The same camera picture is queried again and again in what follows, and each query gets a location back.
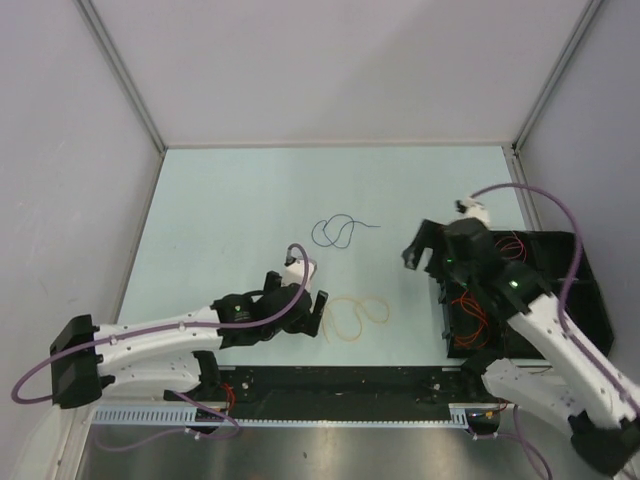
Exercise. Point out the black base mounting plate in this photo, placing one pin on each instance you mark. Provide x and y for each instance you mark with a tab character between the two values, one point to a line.
368	394

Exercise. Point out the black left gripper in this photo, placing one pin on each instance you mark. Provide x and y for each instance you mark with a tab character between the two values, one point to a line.
310	327

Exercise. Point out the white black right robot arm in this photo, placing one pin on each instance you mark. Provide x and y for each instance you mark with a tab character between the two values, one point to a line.
597	406

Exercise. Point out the aluminium frame rail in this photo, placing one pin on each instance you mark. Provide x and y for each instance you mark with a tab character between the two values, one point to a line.
117	65

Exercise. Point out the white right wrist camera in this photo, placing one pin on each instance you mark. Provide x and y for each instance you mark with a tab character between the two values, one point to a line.
471	208

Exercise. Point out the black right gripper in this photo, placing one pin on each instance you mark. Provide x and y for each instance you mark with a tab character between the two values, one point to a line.
428	237

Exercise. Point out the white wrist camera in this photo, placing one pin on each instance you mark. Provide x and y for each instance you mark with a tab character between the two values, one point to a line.
471	208
294	271

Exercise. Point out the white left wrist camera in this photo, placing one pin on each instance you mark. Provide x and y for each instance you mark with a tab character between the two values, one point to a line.
294	271

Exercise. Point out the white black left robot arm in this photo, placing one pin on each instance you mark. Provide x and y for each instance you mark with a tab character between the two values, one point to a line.
176	356

